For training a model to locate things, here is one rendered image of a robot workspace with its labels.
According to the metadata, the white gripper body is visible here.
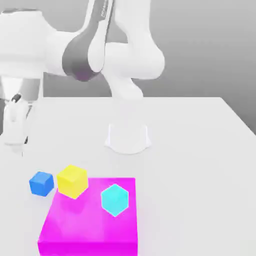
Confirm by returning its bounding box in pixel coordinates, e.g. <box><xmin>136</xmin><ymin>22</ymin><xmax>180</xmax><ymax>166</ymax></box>
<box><xmin>2</xmin><ymin>99</ymin><xmax>30</xmax><ymax>148</ymax></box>

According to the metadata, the small blue cube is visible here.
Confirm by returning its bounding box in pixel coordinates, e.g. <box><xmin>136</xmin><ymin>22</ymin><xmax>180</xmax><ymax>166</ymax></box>
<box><xmin>28</xmin><ymin>171</ymin><xmax>55</xmax><ymax>198</ymax></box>

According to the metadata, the small yellow cube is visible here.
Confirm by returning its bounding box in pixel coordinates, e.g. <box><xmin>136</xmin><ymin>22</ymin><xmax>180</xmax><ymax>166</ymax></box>
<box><xmin>56</xmin><ymin>164</ymin><xmax>89</xmax><ymax>200</ymax></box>

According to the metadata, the small cyan cube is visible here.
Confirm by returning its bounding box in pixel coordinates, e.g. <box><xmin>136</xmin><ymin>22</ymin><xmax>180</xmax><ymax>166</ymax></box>
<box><xmin>100</xmin><ymin>183</ymin><xmax>130</xmax><ymax>218</ymax></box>

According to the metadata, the large magenta box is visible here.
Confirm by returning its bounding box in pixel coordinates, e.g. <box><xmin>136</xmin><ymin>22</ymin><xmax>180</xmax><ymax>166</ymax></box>
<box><xmin>37</xmin><ymin>177</ymin><xmax>139</xmax><ymax>256</ymax></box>

